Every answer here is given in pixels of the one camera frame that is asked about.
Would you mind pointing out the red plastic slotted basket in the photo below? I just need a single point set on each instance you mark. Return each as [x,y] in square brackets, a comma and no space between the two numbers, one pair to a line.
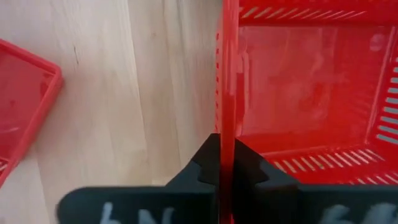
[295,87]
[21,102]

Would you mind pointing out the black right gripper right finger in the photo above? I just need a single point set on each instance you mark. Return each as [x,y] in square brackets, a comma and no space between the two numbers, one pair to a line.
[264,199]

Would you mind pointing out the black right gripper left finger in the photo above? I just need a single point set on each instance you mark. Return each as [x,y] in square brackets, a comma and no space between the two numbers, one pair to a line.
[186,199]

